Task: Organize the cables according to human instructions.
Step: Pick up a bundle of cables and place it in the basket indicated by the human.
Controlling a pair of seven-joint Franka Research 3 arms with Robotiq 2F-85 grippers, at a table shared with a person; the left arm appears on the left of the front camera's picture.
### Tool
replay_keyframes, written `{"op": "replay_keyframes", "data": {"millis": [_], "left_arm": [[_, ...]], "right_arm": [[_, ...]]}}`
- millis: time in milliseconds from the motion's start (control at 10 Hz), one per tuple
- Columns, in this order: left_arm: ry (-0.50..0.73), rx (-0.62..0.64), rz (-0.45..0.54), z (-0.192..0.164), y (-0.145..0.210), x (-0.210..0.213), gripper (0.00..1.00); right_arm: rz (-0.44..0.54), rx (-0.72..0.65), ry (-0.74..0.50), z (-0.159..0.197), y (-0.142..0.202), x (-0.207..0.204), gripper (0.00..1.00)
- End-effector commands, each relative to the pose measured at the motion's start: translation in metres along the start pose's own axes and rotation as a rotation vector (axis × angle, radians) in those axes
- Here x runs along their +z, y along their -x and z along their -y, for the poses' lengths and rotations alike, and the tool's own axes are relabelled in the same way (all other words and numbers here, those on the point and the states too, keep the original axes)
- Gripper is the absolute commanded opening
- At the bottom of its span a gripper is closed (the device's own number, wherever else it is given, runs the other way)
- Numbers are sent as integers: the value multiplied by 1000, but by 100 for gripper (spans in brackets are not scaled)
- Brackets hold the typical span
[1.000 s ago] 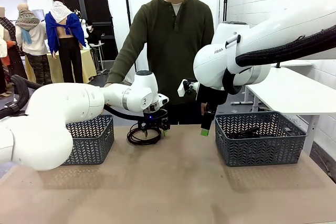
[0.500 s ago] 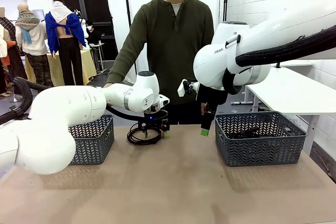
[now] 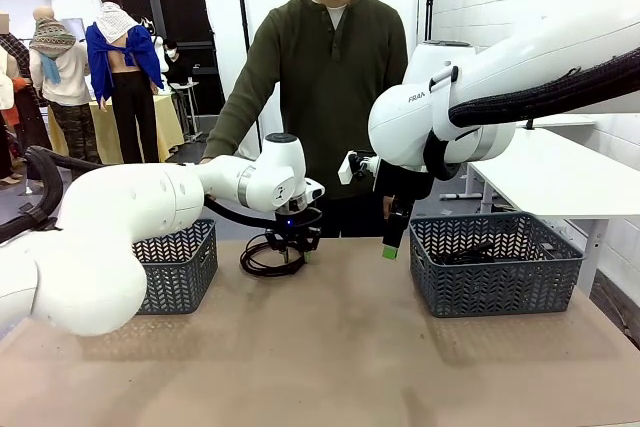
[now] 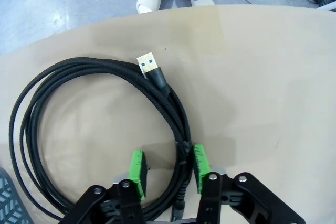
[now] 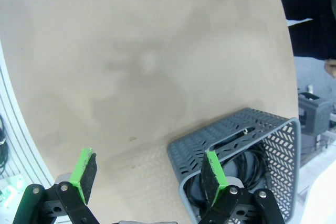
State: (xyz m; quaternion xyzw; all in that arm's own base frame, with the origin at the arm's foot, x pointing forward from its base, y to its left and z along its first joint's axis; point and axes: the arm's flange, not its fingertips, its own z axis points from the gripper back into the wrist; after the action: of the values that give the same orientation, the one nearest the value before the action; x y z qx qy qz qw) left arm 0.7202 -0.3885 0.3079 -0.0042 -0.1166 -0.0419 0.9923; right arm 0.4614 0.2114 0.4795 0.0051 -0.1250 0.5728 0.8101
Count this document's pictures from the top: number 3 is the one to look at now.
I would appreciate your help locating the person's left hand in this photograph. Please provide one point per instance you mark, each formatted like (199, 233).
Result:
(388, 207)

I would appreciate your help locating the person's right forearm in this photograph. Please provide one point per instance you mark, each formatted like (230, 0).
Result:
(235, 122)

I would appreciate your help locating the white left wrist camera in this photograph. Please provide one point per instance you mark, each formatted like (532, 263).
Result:
(315, 190)

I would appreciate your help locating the white desk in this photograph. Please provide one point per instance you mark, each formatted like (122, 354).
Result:
(550, 172)

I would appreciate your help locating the mannequin with blue cardigan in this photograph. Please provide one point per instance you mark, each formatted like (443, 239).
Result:
(127, 97)

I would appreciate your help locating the small metal cart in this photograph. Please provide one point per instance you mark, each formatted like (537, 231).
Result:
(187, 97)

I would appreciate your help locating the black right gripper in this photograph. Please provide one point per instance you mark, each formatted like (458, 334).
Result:
(399, 222)

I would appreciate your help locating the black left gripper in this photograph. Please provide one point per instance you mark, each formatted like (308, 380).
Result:
(295, 222)

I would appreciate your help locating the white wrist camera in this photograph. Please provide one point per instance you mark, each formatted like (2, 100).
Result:
(315, 190)
(347, 169)

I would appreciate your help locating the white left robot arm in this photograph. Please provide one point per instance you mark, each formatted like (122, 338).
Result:
(125, 197)

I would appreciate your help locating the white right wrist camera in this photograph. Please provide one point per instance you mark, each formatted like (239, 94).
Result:
(347, 169)

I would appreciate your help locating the white backdrop panel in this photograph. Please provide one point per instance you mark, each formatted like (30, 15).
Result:
(225, 47)

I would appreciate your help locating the white glossy mannequin torso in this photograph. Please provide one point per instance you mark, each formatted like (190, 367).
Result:
(159, 47)

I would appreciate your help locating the bystander in plaid shirt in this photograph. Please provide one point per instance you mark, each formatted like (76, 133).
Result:
(15, 72)

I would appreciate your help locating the bystander in dark clothes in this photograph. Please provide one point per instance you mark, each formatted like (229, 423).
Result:
(177, 67)

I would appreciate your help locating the mannequin with patterned scarf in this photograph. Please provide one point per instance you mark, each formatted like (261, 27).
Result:
(60, 72)

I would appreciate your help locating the person in green shirt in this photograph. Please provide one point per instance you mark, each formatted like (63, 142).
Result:
(330, 97)

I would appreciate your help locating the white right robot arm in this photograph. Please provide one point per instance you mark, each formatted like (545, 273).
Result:
(400, 117)

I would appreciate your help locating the grey plastic woven-pattern basket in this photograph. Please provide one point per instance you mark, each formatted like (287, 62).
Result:
(495, 287)
(185, 272)

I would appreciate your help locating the table with yellow cloth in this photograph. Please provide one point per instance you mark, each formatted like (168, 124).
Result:
(167, 122)

